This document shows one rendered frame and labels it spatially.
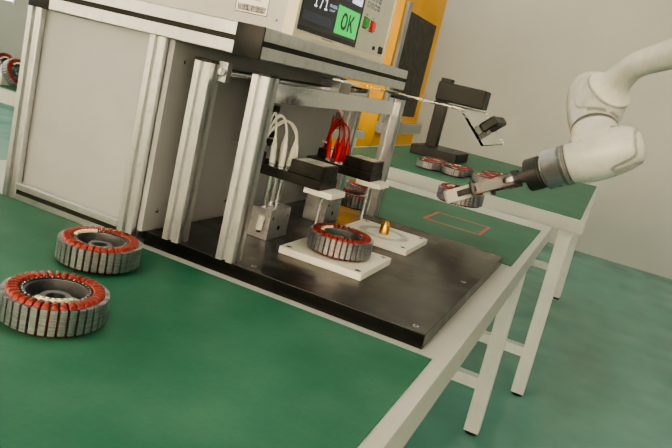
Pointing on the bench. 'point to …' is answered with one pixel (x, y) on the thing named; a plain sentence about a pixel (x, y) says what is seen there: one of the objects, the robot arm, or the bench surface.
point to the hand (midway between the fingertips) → (461, 194)
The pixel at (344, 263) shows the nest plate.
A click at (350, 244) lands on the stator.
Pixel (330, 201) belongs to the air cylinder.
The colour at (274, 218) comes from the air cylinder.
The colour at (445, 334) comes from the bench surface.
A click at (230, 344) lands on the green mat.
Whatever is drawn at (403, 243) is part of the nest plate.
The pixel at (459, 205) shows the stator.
